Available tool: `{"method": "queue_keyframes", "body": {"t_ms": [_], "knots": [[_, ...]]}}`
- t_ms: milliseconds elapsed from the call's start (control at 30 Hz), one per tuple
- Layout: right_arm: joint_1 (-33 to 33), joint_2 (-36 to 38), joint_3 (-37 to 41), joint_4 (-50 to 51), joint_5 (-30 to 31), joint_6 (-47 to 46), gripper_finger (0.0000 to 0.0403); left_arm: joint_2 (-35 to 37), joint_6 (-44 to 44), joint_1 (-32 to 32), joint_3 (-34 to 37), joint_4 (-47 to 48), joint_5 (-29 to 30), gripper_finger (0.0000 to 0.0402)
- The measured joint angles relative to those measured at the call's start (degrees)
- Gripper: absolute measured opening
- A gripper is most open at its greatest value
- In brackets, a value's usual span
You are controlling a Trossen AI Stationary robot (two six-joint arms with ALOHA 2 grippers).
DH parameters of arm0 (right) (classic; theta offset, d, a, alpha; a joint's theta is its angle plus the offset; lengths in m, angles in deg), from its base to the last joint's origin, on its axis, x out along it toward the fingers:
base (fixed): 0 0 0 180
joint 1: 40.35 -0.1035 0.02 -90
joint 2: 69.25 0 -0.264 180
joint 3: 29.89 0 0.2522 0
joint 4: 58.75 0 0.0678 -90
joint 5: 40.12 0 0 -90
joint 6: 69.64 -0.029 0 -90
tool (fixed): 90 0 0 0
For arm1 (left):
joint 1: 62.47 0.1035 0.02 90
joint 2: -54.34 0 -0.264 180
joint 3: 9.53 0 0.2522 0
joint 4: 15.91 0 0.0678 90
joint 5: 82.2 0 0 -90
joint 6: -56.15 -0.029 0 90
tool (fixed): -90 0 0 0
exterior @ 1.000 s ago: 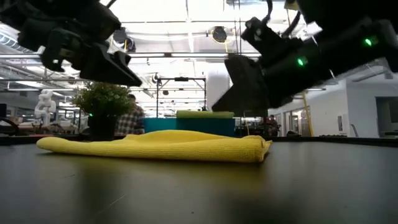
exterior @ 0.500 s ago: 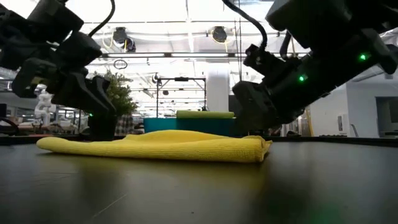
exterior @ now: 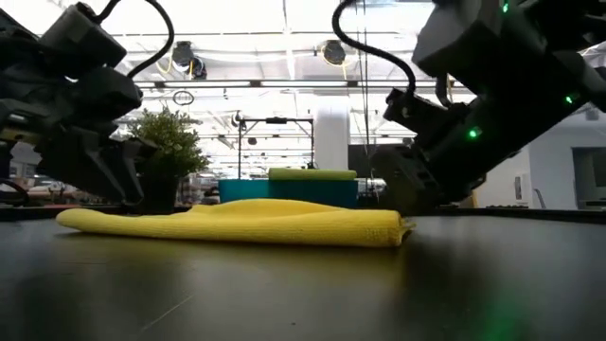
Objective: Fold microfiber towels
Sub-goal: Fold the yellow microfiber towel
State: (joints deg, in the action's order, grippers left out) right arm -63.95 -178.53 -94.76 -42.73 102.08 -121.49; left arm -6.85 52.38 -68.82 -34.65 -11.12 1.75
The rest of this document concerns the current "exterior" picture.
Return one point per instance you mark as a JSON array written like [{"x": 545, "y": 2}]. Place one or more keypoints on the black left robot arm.
[{"x": 71, "y": 61}]

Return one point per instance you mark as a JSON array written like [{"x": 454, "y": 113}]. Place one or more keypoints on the white wall dispenser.
[{"x": 522, "y": 187}]

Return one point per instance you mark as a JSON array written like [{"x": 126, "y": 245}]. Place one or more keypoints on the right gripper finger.
[{"x": 407, "y": 180}]

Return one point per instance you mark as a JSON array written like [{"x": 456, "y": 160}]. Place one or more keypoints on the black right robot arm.
[{"x": 530, "y": 61}]

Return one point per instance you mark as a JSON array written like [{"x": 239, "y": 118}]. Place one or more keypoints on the green microfiber towel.
[{"x": 312, "y": 174}]

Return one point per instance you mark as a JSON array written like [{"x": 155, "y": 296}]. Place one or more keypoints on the black monitor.
[{"x": 360, "y": 161}]

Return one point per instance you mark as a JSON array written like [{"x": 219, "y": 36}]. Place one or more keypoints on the small potted green plant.
[{"x": 175, "y": 142}]

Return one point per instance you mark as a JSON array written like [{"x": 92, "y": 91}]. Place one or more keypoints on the yellow microfiber towel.
[{"x": 260, "y": 222}]

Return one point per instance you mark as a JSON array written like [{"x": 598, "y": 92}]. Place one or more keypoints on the black background rack frame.
[{"x": 277, "y": 120}]

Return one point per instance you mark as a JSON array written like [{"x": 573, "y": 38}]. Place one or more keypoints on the blue plastic bin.
[{"x": 293, "y": 192}]

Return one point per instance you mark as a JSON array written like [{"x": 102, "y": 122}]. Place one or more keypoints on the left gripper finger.
[{"x": 109, "y": 182}]

